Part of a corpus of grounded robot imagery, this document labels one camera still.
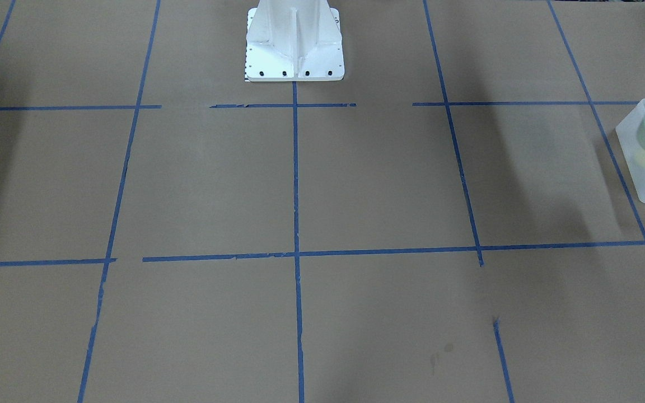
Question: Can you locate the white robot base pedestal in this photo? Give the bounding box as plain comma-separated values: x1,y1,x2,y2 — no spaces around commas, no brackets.
244,1,345,82

